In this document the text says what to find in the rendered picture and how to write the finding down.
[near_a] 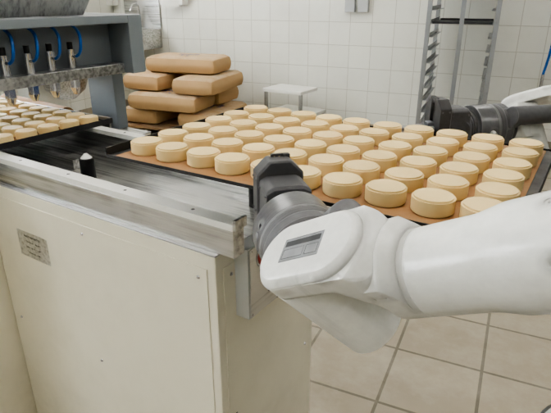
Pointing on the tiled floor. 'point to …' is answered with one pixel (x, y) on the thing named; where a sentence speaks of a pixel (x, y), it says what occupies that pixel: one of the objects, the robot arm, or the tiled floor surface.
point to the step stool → (293, 94)
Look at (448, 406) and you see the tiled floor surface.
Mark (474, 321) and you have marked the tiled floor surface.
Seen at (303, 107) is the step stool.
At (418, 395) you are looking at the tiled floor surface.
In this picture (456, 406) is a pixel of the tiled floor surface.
